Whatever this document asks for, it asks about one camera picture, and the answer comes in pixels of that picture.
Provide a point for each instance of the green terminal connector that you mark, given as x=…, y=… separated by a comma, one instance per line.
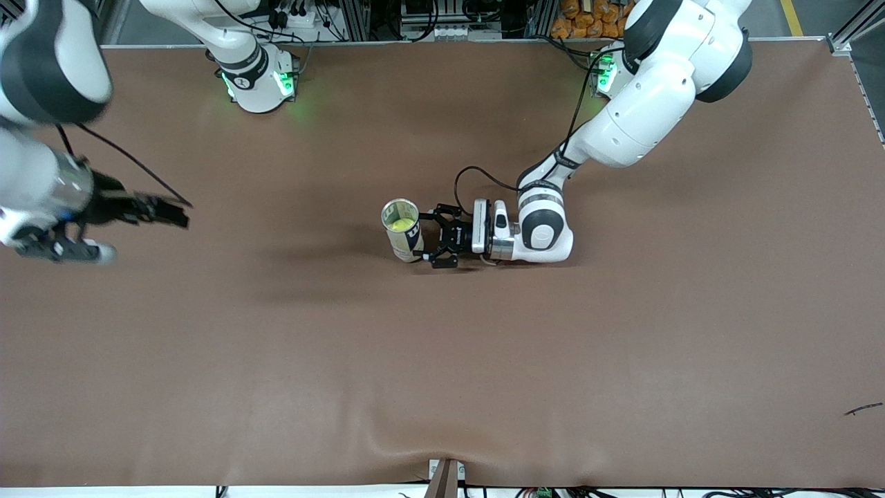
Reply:
x=543, y=493

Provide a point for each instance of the metal table edge bracket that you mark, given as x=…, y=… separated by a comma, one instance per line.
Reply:
x=446, y=477

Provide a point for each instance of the white blue Wilson ball can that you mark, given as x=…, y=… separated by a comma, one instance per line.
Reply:
x=408, y=245

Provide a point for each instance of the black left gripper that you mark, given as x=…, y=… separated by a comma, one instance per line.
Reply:
x=458, y=237

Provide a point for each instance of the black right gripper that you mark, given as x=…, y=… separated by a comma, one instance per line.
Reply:
x=108, y=206

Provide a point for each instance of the yellow Wilson tennis ball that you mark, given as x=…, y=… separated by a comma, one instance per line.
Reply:
x=399, y=224

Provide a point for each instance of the aluminium frame post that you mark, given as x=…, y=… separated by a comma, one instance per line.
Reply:
x=543, y=17
x=357, y=17

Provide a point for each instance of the pile of orange objects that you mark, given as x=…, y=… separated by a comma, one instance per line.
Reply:
x=588, y=21

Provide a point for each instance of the white socket strip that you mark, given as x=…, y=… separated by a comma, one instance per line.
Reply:
x=442, y=32

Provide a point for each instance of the white power strip with plugs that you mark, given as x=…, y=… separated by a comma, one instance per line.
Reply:
x=297, y=19

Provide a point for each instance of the aluminium frame profile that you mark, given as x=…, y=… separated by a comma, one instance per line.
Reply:
x=854, y=24

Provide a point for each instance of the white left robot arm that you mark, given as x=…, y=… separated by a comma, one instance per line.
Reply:
x=643, y=111

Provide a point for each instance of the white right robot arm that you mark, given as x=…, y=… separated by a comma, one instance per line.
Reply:
x=256, y=83

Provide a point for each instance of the brown table cover sheet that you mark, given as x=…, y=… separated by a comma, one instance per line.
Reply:
x=442, y=380

